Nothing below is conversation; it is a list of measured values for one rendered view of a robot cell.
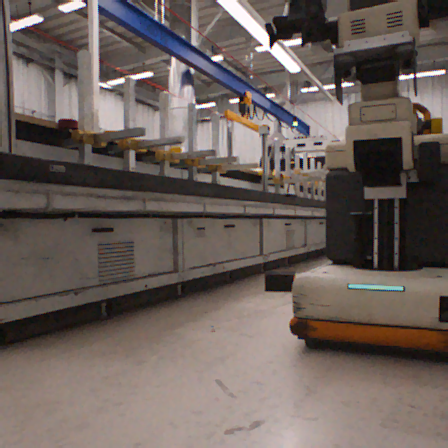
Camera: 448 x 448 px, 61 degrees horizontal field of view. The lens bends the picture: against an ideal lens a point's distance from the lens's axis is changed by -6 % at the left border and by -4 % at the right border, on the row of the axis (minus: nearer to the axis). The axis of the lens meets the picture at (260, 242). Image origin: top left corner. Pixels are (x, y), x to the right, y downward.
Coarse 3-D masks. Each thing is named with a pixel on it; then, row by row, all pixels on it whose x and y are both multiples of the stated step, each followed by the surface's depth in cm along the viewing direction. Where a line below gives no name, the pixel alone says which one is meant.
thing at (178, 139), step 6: (162, 138) 168; (168, 138) 166; (174, 138) 165; (180, 138) 164; (138, 144) 174; (144, 144) 172; (150, 144) 171; (156, 144) 169; (162, 144) 168; (168, 144) 168; (108, 150) 181; (114, 150) 180; (120, 150) 179
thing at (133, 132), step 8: (128, 128) 144; (136, 128) 142; (144, 128) 143; (96, 136) 151; (104, 136) 149; (112, 136) 147; (120, 136) 145; (128, 136) 144; (136, 136) 144; (64, 144) 158; (72, 144) 157
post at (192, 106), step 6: (192, 102) 214; (192, 108) 214; (192, 114) 214; (192, 120) 215; (192, 126) 215; (192, 132) 215; (192, 138) 215; (192, 144) 215; (192, 150) 216; (192, 168) 216; (192, 174) 216
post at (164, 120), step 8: (160, 96) 193; (168, 96) 194; (160, 104) 193; (168, 104) 194; (160, 112) 193; (168, 112) 194; (160, 120) 193; (168, 120) 195; (160, 128) 193; (168, 128) 195; (160, 136) 194; (168, 136) 195; (160, 168) 195; (168, 168) 196
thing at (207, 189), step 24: (0, 168) 116; (24, 168) 123; (48, 168) 131; (72, 168) 140; (96, 168) 151; (168, 192) 198; (192, 192) 212; (216, 192) 234; (240, 192) 262; (264, 192) 297
